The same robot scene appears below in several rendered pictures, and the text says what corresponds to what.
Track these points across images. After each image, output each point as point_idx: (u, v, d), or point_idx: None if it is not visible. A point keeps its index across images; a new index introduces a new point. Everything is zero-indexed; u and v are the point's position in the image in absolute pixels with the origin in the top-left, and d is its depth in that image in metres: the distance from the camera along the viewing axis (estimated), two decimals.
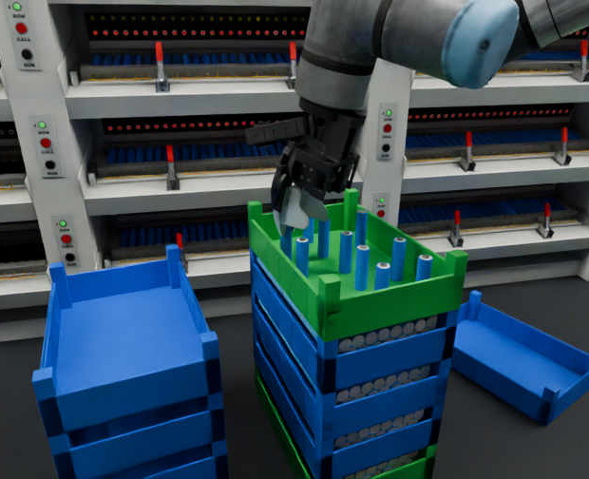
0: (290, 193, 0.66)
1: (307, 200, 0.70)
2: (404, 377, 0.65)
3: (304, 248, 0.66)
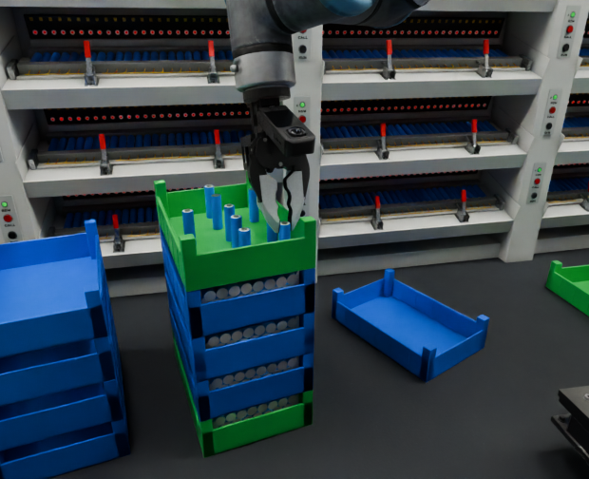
0: (291, 180, 0.73)
1: None
2: (272, 328, 0.76)
3: (188, 218, 0.77)
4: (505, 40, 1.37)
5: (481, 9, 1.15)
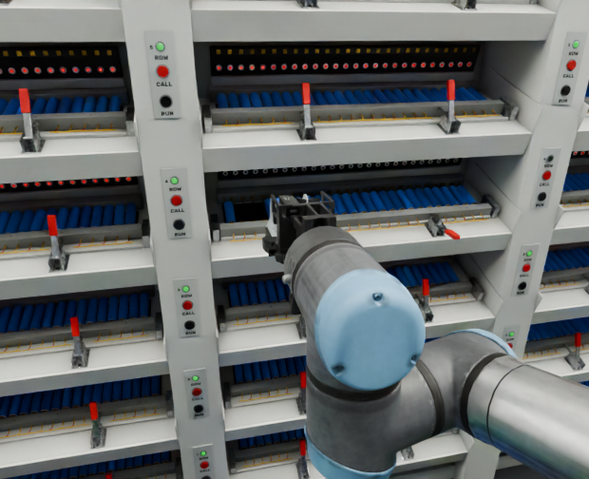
0: None
1: (276, 223, 0.67)
2: None
3: None
4: None
5: (415, 257, 0.94)
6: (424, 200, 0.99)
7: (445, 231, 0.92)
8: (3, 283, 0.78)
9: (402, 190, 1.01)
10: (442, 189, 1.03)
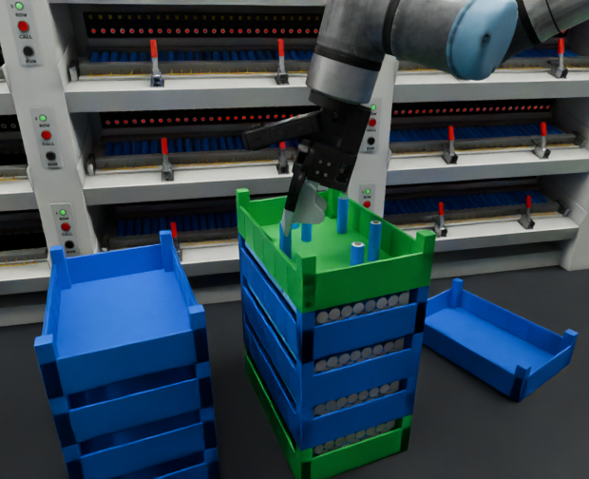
0: (300, 191, 0.67)
1: None
2: (378, 350, 0.70)
3: None
4: (572, 39, 1.32)
5: None
6: None
7: None
8: None
9: None
10: None
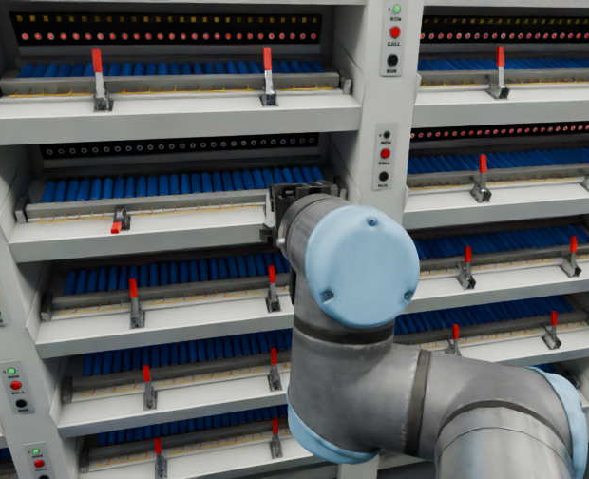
0: None
1: (274, 219, 0.67)
2: None
3: (58, 197, 0.85)
4: None
5: (250, 241, 0.88)
6: (268, 181, 0.93)
7: None
8: None
9: (248, 171, 0.95)
10: (293, 170, 0.97)
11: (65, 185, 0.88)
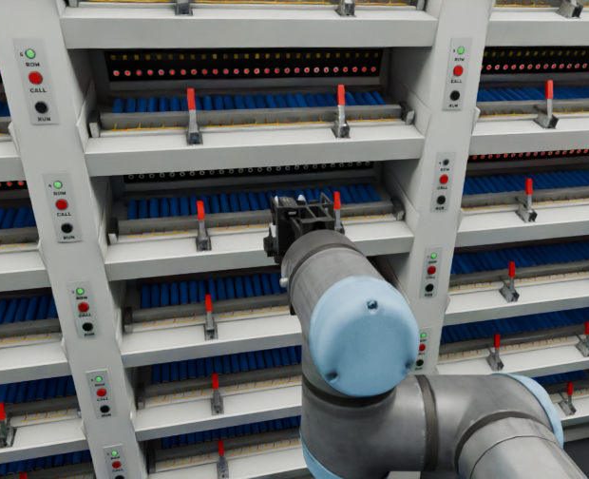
0: None
1: None
2: None
3: (143, 214, 0.93)
4: None
5: None
6: (329, 198, 1.01)
7: (344, 234, 0.93)
8: None
9: (309, 189, 1.03)
10: (350, 188, 1.05)
11: (146, 203, 0.96)
